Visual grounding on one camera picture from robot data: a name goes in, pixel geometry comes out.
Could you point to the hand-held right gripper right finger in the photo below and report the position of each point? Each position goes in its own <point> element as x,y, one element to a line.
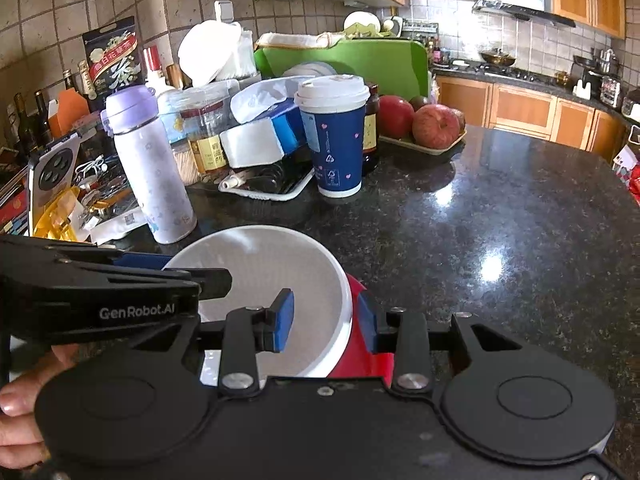
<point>369,327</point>

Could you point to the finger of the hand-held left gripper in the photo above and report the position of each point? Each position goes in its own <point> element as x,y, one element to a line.
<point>210,282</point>
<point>140,261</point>

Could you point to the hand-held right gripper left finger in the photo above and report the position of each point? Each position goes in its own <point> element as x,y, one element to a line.
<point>282,320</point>

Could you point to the magenta red plastic plate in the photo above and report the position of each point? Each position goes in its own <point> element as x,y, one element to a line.
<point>360,360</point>

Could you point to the white ribbed plastic bowl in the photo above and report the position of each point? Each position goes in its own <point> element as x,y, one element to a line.
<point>260,265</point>

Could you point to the person's left hand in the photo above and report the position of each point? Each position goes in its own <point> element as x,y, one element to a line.
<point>25,410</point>

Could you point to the white bottle lavender lid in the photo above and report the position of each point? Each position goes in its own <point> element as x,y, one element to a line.
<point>150,175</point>

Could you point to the yellow plastic toy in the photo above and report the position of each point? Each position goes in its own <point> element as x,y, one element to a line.
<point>60,215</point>

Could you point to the white earphones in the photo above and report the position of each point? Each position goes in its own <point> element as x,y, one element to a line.
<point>92,166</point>

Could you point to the black tray white rim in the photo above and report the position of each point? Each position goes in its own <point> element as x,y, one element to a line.
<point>270,182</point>

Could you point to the white phone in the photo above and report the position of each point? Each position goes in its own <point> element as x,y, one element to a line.
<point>52,175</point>

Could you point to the clear plastic jar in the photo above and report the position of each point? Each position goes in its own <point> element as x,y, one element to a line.
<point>205,125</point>

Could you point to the blue tissue pack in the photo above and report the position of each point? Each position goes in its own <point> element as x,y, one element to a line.
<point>270,135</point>

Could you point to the orange cardboard box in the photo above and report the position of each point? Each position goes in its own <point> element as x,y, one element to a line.
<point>70,110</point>

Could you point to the dark wine bottle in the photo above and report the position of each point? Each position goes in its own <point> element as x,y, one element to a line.
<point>42,117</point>
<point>24,125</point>

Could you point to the blue paper cup white lid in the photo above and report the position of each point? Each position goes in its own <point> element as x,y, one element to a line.
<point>337,145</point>

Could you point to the beige foam fruit tray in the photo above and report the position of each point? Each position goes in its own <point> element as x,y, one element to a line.
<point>425,150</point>

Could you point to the white bottle red cap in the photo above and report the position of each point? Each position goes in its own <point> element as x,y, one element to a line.
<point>159,72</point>

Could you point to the dark sauce jar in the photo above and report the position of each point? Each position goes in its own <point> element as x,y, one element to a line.
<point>371,130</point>

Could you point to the black tea packet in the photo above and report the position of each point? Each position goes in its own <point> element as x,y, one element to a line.
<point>112,60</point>

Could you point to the red apples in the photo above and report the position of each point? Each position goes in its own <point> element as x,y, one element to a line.
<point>435,127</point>

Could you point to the red apple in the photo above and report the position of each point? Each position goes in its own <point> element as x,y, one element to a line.
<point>395,117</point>

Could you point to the white napkin pack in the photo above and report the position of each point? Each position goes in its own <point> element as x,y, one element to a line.
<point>215,52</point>

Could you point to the metal tin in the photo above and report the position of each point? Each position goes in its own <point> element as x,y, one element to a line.
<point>307,71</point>

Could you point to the cream cloth bag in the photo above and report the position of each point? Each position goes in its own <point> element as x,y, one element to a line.
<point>300,40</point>

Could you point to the green cutting board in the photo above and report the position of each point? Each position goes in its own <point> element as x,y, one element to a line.
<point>380,67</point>

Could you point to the wooden base cabinets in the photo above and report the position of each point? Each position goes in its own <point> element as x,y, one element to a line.
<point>525,110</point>

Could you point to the black gas stove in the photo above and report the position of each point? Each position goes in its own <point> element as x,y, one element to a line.
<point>520,72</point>

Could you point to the dark wok with lid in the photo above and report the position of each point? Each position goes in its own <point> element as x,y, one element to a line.
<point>497,57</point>

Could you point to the green dish rack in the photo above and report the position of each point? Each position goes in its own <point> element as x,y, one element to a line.
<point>390,27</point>

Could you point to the white ceramic plate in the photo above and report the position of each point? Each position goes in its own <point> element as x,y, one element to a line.
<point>361,21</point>

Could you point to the red gift bag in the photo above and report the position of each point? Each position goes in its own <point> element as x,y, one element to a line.
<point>629,170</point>

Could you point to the brown glass pot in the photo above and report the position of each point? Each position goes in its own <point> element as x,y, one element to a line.
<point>563,78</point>

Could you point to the clear canister jar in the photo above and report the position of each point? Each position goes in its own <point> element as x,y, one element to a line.
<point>610,91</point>

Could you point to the black range hood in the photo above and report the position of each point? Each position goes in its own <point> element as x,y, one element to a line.
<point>525,12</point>

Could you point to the white wall socket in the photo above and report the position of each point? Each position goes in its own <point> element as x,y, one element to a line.
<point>225,11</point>

